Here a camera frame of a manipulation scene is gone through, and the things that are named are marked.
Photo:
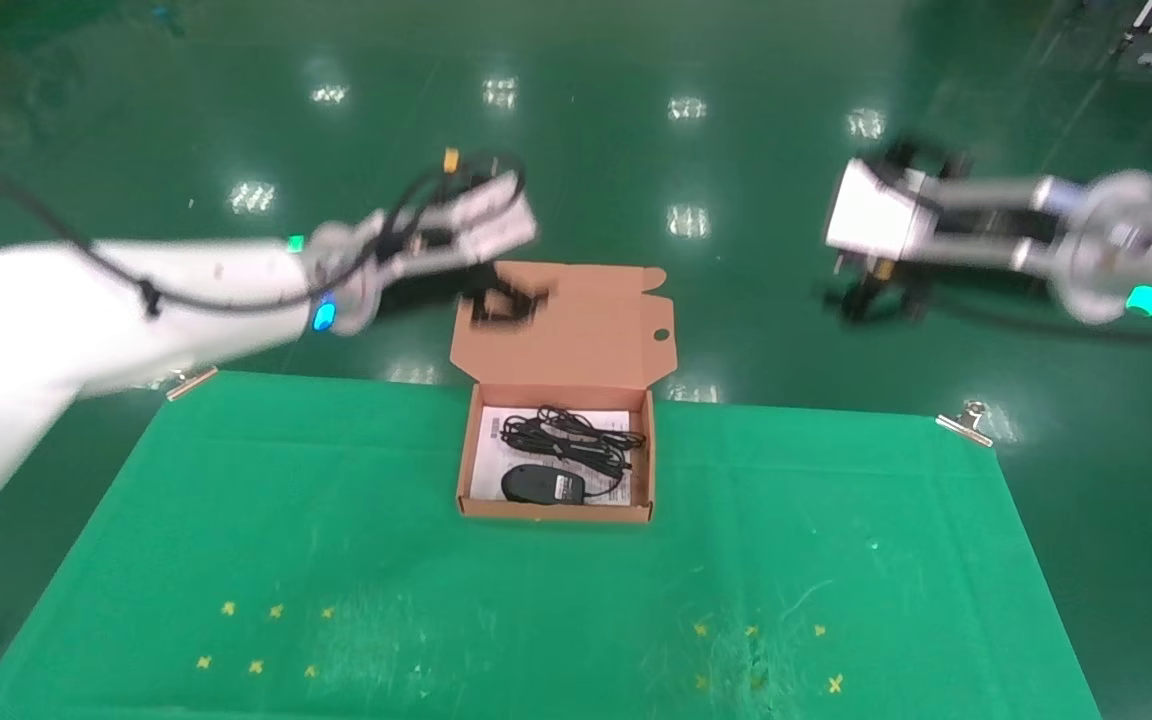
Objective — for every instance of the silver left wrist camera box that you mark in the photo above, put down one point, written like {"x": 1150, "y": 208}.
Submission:
{"x": 481, "y": 225}

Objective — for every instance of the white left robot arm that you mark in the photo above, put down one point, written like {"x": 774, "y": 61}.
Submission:
{"x": 56, "y": 310}

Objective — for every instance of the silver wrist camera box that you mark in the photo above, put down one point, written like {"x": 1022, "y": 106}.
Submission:
{"x": 876, "y": 215}
{"x": 481, "y": 225}

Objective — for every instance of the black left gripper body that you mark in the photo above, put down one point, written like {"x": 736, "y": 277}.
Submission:
{"x": 426, "y": 280}

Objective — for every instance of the open orange cardboard box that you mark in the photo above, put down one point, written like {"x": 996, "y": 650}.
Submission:
{"x": 566, "y": 330}

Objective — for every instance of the white printed instruction sheet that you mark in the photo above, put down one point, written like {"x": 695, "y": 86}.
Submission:
{"x": 484, "y": 470}

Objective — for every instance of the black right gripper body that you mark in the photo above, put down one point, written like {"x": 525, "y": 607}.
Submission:
{"x": 986, "y": 226}

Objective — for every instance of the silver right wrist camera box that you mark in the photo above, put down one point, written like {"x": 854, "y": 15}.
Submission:
{"x": 876, "y": 215}

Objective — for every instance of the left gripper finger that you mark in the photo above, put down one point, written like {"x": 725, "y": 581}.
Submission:
{"x": 506, "y": 305}

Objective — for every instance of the green table mat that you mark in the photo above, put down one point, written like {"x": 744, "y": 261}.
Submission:
{"x": 536, "y": 600}

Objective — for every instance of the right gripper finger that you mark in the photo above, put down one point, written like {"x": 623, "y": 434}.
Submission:
{"x": 931, "y": 163}
{"x": 876, "y": 295}

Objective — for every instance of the silver binder clip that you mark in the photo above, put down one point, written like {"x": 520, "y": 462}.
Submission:
{"x": 966, "y": 422}
{"x": 191, "y": 382}

